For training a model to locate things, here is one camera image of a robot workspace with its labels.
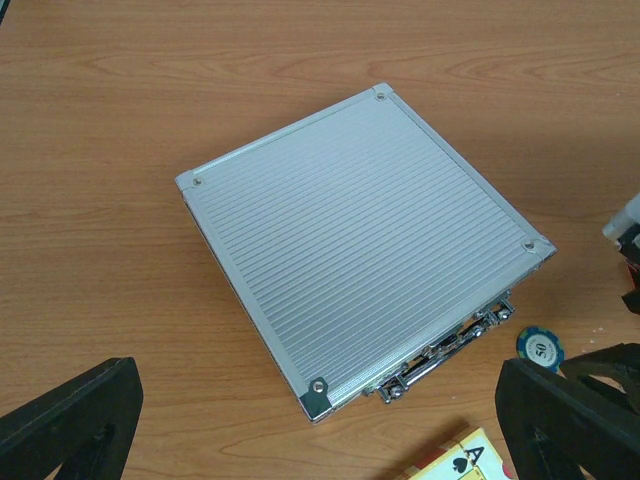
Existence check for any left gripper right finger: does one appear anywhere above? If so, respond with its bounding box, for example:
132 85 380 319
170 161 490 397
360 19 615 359
495 358 639 479

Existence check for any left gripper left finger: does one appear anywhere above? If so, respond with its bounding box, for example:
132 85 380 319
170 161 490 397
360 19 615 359
1 357 144 479

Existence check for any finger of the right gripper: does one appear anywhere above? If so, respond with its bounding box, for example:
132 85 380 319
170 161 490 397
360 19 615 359
560 343 639 400

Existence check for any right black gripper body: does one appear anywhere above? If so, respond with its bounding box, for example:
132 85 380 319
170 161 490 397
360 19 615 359
621 283 640 315

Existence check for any pink yellow card deck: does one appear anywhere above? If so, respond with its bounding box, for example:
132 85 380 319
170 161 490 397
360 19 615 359
396 428 516 480

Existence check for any blue green poker chip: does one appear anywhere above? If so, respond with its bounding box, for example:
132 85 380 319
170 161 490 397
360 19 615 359
516 326 565 372

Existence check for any aluminium poker case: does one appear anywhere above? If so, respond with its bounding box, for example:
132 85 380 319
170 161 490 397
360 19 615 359
176 83 556 423

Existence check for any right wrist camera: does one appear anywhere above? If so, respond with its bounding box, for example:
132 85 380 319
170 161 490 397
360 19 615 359
602 193 640 264

